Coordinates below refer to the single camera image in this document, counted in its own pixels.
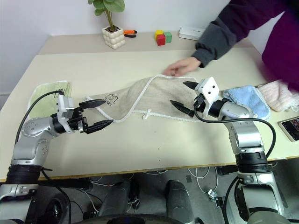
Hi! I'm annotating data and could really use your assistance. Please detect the dark grey rounded shape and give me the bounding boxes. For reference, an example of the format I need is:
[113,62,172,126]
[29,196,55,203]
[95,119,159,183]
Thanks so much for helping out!
[165,179,196,224]
[99,181,132,218]

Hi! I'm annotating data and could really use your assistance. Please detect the pink folded towel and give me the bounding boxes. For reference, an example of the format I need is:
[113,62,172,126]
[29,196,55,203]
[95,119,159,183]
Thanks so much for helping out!
[256,79,299,112]

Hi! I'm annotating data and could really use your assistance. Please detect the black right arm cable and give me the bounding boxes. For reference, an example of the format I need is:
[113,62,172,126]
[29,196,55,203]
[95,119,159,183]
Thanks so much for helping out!
[193,102,277,161]

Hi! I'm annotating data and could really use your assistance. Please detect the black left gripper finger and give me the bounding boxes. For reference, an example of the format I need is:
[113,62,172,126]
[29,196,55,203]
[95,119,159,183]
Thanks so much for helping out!
[85,119,114,135]
[78,99,107,110]

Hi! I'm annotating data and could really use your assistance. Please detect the beige cloth with white trim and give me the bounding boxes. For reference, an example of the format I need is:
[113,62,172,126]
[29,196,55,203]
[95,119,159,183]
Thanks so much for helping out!
[85,74,232,124]

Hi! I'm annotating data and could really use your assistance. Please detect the green plant in white pot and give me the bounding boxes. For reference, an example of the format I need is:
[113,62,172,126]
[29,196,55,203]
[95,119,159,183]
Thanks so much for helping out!
[87,0,126,50]

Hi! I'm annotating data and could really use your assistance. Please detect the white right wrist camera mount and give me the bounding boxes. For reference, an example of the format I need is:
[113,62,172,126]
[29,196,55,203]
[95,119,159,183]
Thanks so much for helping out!
[194,76,221,110]

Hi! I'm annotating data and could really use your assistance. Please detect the person's bare hand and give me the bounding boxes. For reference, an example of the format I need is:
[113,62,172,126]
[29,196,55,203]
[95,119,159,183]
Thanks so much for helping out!
[163,56,202,77]

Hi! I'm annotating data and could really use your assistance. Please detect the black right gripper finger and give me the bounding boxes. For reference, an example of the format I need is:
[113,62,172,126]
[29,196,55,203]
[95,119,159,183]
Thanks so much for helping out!
[169,99,195,117]
[183,81,199,90]

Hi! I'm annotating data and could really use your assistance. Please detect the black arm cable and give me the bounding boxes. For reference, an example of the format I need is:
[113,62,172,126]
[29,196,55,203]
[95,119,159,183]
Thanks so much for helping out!
[15,90,65,144]
[193,102,277,161]

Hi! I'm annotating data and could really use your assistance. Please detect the flat white box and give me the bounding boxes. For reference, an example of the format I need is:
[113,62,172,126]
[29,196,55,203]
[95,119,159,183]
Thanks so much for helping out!
[178,26,206,42]

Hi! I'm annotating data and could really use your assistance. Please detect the green folded towel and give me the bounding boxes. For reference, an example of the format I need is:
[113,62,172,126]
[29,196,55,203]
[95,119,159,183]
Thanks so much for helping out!
[28,80,73,119]

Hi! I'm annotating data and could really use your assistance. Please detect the smartphone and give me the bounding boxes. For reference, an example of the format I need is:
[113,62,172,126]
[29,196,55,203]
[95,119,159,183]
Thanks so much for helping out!
[278,116,299,142]

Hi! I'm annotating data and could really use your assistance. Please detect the white floor cable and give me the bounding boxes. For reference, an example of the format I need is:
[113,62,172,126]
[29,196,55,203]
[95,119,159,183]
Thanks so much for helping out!
[186,167,220,195]

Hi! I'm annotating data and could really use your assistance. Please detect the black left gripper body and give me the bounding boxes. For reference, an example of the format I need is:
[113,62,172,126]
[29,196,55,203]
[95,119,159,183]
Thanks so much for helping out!
[67,106,89,135]

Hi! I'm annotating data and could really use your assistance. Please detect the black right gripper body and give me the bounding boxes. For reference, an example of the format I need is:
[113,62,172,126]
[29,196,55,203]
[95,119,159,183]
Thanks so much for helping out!
[192,93,206,117]

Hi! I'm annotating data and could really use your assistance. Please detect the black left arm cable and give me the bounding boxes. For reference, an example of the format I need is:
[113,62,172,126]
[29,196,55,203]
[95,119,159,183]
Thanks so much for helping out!
[15,90,65,144]

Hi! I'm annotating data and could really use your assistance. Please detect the orange handled pliers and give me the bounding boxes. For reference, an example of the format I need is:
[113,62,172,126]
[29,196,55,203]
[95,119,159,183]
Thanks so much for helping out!
[123,29,138,38]

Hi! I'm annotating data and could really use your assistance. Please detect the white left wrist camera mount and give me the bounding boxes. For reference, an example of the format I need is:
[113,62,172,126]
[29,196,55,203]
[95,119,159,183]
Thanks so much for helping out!
[57,94,75,122]

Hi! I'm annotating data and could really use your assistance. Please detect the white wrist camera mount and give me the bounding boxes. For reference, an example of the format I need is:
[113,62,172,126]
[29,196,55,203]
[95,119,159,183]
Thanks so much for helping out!
[194,76,221,110]
[57,94,75,122]

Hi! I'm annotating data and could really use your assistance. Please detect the blue folded towel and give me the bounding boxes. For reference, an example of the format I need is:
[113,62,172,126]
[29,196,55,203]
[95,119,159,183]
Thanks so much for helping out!
[221,85,271,121]

